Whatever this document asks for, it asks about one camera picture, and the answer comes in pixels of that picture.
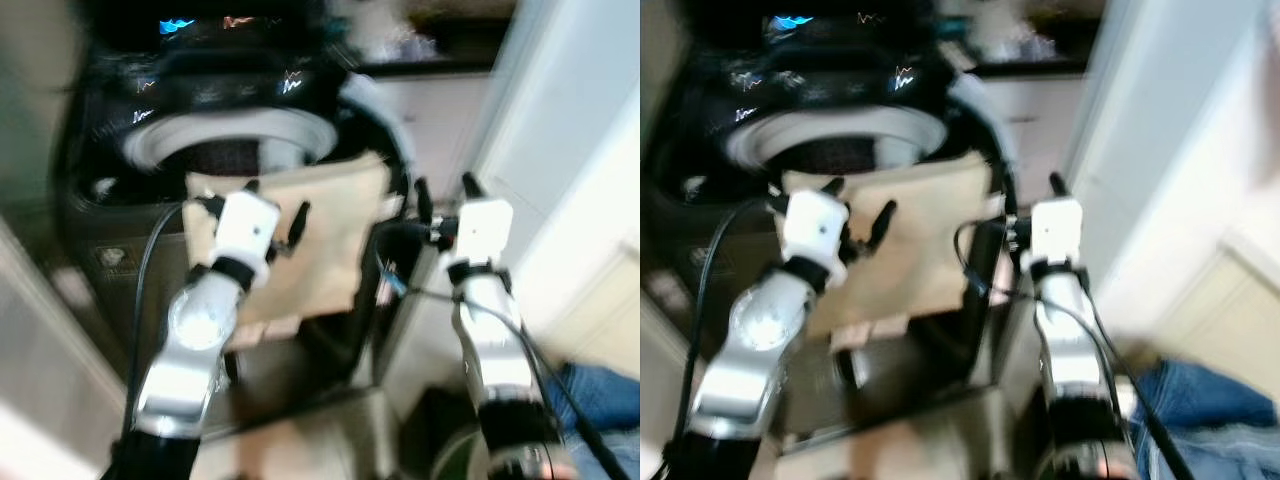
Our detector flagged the blue denim jeans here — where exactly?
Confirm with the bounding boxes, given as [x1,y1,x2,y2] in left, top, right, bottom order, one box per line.
[1128,358,1280,480]
[545,362,641,480]

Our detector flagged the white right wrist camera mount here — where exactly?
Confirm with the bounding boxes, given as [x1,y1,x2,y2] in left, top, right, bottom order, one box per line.
[1030,198,1087,264]
[452,199,515,264]

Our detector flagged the white door panel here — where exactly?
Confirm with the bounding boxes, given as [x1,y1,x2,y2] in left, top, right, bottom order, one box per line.
[1058,0,1280,331]
[472,0,641,311]

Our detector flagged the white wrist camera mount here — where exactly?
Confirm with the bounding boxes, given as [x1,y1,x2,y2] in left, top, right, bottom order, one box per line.
[212,190,282,269]
[782,190,852,271]
[452,199,515,264]
[1030,198,1087,264]

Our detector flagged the white cabinet with dark counter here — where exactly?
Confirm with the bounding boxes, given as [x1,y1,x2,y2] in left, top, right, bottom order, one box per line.
[345,38,503,196]
[962,38,1093,186]

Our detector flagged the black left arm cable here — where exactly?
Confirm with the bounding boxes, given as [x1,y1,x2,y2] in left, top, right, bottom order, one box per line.
[672,198,779,466]
[122,200,193,436]

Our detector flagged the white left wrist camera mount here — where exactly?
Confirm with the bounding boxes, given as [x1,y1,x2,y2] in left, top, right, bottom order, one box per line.
[212,190,282,269]
[782,190,852,271]

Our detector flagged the black top-loading washing machine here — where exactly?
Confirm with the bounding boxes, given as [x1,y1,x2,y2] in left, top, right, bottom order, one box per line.
[52,0,423,386]
[648,0,1023,393]

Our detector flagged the beige cloth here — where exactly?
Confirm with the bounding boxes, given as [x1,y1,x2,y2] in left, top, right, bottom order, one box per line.
[185,152,397,327]
[780,152,1003,337]

